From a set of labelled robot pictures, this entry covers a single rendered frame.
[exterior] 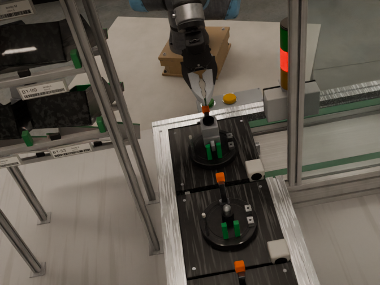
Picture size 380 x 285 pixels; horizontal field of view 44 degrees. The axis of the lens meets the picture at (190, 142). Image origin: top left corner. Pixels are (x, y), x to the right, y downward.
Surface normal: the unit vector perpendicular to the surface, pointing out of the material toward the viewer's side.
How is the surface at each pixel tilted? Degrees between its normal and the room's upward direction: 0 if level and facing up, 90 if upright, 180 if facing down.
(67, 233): 0
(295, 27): 90
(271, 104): 90
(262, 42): 0
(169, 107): 0
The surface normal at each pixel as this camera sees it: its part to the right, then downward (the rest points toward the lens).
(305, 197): 0.11, 0.69
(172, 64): -0.29, 0.71
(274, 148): -0.14, -0.69
